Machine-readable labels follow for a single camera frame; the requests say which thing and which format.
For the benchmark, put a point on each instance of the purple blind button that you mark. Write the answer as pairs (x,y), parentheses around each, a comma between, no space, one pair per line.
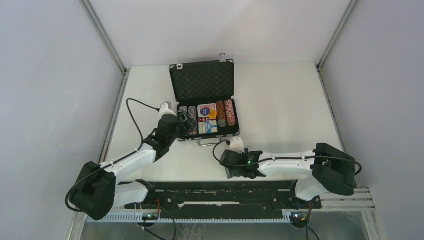
(204,112)

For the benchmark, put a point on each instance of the orange chip row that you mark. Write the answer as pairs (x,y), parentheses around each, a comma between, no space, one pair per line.
(221,111)

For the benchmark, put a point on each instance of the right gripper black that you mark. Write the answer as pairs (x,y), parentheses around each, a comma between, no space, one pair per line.
(230,175)

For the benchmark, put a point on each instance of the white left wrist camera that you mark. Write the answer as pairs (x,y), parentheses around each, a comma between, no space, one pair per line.
(166,109)

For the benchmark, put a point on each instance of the red dice in case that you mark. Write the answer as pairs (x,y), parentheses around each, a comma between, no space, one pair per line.
(204,119)

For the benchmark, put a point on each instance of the green chip row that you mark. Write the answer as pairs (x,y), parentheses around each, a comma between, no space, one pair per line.
(183,110)

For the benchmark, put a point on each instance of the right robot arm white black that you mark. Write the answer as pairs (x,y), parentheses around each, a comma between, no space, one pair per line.
(324,169)

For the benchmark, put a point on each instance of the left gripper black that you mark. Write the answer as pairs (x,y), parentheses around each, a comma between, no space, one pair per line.
(189,124)

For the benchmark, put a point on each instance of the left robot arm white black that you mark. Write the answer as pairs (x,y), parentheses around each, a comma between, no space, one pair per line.
(99,188)

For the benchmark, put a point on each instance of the red playing card deck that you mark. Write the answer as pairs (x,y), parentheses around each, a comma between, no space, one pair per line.
(212,106)

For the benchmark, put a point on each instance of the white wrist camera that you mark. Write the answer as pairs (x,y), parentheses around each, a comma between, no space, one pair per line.
(237,145)
(166,109)

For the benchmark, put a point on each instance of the red-white chip row top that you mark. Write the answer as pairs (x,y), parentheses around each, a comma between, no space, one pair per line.
(230,113)

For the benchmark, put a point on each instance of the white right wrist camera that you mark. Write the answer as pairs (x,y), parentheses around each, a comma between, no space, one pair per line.
(237,145)

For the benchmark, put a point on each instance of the blue-white chip row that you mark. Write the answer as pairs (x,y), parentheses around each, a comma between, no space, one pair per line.
(193,119)

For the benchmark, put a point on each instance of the black mounting rail base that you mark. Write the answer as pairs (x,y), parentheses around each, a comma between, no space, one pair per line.
(221,200)

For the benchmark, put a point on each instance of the black aluminium poker case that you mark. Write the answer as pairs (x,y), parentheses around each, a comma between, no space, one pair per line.
(207,82)

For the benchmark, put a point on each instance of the orange blind button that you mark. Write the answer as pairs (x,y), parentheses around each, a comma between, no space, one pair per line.
(212,114)

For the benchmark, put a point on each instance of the blue playing card box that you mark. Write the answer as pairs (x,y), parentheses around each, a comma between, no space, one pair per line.
(208,127)

